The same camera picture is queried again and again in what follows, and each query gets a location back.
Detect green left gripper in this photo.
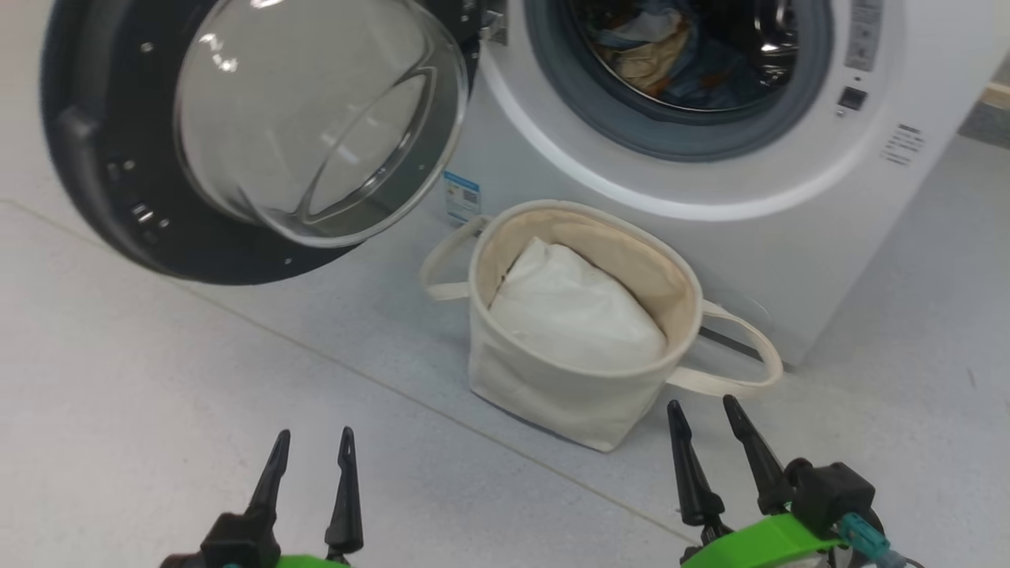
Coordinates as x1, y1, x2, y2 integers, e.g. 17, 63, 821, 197
246, 427, 365, 568

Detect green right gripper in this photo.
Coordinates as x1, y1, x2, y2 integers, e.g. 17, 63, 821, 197
667, 394, 849, 568

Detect black round glass washer door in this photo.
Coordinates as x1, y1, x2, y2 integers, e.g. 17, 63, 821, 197
39, 0, 494, 286

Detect blue cartoon print garment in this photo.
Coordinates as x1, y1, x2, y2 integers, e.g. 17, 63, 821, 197
584, 0, 798, 111

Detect cream beige garment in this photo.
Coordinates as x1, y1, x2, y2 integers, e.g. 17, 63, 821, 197
612, 32, 691, 95

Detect cream canvas laundry basket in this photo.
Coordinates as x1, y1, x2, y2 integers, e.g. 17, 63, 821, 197
420, 199, 784, 453

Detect white cloth basket filler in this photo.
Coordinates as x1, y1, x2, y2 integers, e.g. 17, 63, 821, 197
489, 237, 668, 373

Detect white front-load washing machine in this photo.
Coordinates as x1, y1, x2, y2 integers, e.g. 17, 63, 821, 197
442, 0, 1010, 368

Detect blue energy label sticker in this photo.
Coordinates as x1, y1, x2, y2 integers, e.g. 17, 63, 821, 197
443, 170, 481, 225

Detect small printed text sticker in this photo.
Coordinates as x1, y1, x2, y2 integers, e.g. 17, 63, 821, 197
880, 122, 926, 166

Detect black cable with teal connector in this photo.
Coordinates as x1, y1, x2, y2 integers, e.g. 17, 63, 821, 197
838, 513, 924, 568

